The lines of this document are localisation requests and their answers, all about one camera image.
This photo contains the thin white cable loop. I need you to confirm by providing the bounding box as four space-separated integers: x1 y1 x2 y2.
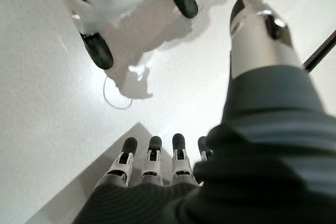
102 76 133 110

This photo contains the black rod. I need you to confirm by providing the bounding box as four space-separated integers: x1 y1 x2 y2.
302 28 336 74

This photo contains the robot right hand dark palm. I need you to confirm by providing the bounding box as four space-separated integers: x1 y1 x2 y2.
72 0 336 224

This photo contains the white robot body with feet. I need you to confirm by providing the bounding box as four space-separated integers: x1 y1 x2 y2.
51 0 169 70

